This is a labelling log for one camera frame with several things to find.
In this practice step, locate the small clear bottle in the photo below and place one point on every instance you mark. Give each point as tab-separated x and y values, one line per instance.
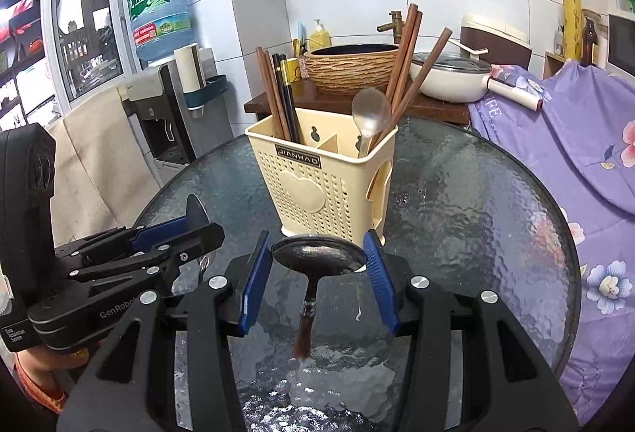
559	40

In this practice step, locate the yellow cup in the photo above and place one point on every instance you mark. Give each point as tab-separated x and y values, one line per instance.
293	70

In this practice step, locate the brown white rice cooker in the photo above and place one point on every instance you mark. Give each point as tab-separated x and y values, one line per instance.
496	44

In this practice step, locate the sliding glass door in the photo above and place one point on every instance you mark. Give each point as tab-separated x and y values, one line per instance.
84	40

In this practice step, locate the blue water bottle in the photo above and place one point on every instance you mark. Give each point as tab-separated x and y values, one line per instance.
158	15

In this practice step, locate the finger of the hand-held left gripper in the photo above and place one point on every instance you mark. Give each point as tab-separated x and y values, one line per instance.
188	246
158	233

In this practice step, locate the yellow roll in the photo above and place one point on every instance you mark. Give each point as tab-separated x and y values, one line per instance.
571	20

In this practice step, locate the white microwave oven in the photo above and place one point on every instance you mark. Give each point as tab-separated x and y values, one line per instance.
622	43

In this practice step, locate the cream plastic utensil holder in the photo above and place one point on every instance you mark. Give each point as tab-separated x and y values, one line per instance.
297	194

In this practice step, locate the brown ceramic wash basin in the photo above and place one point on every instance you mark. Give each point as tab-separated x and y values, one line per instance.
347	70

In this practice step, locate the dark wooden counter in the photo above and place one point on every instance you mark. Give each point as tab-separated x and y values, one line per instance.
317	100

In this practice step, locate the black chopstick with gold band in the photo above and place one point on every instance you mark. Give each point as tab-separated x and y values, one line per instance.
291	95
284	95

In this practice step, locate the wooden box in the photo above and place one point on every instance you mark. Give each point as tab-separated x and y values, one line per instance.
553	65

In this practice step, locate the silver metal spoon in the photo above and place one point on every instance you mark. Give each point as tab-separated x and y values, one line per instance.
371	112
196	214

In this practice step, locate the grey water dispenser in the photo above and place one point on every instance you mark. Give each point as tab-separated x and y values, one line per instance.
149	95

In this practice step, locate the cream frying pan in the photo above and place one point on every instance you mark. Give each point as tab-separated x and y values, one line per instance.
446	89

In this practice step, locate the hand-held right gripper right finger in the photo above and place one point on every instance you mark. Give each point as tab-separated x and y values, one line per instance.
379	281

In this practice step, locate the yellow dish soap bottle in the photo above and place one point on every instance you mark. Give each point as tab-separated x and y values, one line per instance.
320	38

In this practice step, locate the purple floral cloth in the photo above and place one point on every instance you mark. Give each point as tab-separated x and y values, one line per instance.
570	154

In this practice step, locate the person's left hand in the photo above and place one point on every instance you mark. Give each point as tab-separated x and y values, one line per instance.
44	372

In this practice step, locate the white rice paddle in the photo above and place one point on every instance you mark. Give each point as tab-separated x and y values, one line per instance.
469	49

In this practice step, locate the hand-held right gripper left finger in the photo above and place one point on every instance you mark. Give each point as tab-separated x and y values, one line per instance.
255	285

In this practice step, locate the glass pan lid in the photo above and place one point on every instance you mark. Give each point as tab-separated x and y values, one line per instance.
446	62

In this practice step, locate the teal wall holder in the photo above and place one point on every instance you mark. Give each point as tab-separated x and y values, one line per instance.
208	92

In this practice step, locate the beige cloth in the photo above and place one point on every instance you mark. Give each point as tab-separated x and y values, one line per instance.
99	154

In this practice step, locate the bronze faucet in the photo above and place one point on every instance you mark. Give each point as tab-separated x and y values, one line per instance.
394	23

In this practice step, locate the brown glass bottle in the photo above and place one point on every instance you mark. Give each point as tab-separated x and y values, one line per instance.
589	43

